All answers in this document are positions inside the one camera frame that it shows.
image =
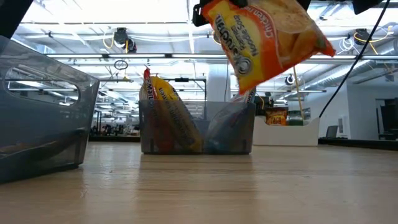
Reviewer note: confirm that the grey yellow ramen packet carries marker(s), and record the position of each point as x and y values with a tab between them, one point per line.
169	93

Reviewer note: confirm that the grey plastic bin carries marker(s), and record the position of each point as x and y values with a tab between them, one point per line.
199	137

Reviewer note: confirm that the red yellow ramen packet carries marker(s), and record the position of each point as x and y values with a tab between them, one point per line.
147	90

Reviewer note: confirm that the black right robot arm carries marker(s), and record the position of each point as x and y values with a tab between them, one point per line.
365	6

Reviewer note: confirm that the grey plastic tray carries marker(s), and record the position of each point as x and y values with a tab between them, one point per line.
40	124

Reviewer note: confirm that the dark cabinet at wall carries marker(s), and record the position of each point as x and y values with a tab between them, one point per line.
387	118

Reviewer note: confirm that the silver ventilation duct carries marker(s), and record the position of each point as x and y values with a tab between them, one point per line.
345	73

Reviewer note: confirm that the ceiling light rail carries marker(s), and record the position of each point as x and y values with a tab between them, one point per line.
140	56

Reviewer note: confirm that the orange-red ramen packet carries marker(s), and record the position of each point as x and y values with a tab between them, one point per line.
264	46

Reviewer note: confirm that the blue white ramen packet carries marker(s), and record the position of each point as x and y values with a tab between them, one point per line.
230	130

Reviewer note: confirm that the green-lidded seasoning jar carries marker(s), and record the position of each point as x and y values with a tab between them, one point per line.
295	121

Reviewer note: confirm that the white square container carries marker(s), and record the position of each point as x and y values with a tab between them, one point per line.
286	135

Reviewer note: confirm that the dark equipment box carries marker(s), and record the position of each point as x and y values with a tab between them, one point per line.
267	98

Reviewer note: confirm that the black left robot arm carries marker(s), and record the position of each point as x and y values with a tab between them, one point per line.
9	15

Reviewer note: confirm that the grey chair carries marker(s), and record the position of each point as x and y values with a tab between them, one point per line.
332	131

